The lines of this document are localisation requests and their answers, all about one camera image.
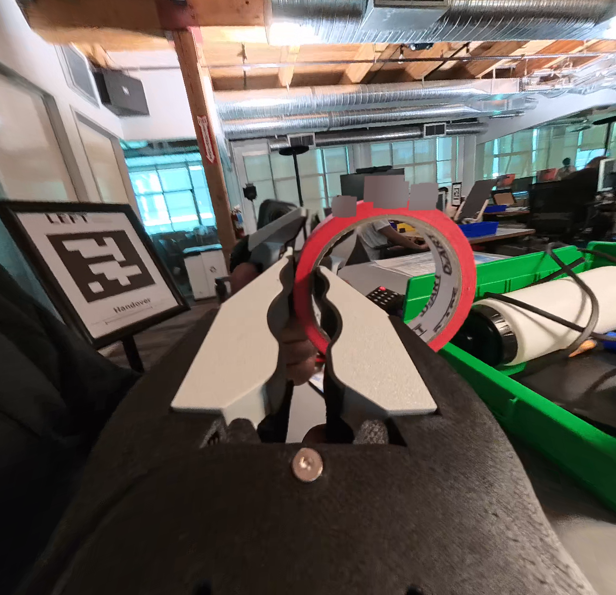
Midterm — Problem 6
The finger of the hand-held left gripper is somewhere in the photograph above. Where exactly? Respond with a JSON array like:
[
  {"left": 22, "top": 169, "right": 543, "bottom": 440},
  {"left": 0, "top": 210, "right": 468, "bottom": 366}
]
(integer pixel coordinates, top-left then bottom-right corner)
[
  {"left": 247, "top": 206, "right": 310, "bottom": 269},
  {"left": 329, "top": 228, "right": 360, "bottom": 274}
]

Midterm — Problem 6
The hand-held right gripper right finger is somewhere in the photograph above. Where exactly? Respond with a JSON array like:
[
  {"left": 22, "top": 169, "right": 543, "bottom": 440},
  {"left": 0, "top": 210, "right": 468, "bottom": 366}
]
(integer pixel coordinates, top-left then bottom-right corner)
[{"left": 314, "top": 267, "right": 439, "bottom": 442}]

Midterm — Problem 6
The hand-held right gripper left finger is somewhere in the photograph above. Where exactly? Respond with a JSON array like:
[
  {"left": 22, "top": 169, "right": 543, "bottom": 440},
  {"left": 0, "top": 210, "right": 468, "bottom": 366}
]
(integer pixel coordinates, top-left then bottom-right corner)
[{"left": 170, "top": 247, "right": 296, "bottom": 424}]

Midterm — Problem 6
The black remote control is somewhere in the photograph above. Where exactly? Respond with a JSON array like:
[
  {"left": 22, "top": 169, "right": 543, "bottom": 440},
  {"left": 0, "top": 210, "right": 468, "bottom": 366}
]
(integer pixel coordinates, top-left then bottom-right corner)
[{"left": 366, "top": 286, "right": 404, "bottom": 312}]

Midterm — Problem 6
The red tape roll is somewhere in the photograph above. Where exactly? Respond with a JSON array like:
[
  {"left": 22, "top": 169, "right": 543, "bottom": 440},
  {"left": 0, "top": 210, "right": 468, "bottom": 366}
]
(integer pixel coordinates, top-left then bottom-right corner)
[{"left": 295, "top": 201, "right": 477, "bottom": 352}]

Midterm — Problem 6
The green plastic bin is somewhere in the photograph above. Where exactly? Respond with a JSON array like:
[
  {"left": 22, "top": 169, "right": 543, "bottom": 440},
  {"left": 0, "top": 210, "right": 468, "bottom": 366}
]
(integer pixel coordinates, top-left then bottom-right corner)
[{"left": 403, "top": 241, "right": 616, "bottom": 511}]

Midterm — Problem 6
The black floor lamp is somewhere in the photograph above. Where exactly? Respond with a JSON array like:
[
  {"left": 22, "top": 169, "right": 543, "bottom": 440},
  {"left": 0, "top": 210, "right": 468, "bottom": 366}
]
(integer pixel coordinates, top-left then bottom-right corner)
[{"left": 278, "top": 146, "right": 310, "bottom": 208}]

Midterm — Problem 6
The white cabinet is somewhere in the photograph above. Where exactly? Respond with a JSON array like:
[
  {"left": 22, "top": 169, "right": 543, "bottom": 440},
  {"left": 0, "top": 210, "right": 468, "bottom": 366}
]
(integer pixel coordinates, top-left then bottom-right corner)
[{"left": 183, "top": 246, "right": 228, "bottom": 301}]

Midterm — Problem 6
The plastic-sleeved paper sheet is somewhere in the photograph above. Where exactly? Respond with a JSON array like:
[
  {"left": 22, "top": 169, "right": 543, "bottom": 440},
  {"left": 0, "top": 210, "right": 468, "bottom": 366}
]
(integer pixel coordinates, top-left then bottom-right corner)
[{"left": 380, "top": 252, "right": 506, "bottom": 278}]

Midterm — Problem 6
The black framed marker sign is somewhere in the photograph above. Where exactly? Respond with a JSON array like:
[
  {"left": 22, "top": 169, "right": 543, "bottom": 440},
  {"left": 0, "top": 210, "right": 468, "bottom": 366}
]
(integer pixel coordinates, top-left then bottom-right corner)
[{"left": 0, "top": 200, "right": 191, "bottom": 372}]

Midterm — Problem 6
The white bottle black base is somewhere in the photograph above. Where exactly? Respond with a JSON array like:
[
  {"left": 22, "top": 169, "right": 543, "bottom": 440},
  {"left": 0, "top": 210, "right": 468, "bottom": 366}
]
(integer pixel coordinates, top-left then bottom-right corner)
[{"left": 452, "top": 267, "right": 616, "bottom": 367}]

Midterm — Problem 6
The black mat sheet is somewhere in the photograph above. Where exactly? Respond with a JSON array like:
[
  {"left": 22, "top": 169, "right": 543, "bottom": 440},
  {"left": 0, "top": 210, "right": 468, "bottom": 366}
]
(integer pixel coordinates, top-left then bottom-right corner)
[{"left": 517, "top": 356, "right": 616, "bottom": 434}]

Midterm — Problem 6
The wooden post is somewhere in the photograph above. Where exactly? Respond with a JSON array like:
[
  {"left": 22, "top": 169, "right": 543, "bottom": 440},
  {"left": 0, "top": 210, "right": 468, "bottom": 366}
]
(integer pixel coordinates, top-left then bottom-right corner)
[{"left": 172, "top": 27, "right": 238, "bottom": 264}]

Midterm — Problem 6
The red post sign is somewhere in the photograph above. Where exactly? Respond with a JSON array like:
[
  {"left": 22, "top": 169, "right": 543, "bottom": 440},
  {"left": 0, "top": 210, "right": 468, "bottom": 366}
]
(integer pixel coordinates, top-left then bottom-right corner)
[{"left": 196, "top": 115, "right": 216, "bottom": 164}]

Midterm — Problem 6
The silver air duct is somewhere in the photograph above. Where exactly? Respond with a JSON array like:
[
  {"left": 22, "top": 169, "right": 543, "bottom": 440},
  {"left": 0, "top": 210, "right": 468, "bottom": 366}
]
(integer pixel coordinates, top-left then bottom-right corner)
[{"left": 214, "top": 82, "right": 538, "bottom": 138}]

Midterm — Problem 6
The black wall speaker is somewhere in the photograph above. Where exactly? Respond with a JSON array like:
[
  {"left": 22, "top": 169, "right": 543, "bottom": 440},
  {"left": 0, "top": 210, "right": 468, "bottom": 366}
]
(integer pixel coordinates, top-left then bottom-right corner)
[{"left": 94, "top": 69, "right": 150, "bottom": 117}]

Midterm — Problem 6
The black cable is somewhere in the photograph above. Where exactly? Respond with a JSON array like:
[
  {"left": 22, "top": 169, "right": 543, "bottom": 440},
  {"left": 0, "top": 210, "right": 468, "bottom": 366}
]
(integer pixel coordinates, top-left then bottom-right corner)
[{"left": 474, "top": 243, "right": 616, "bottom": 358}]

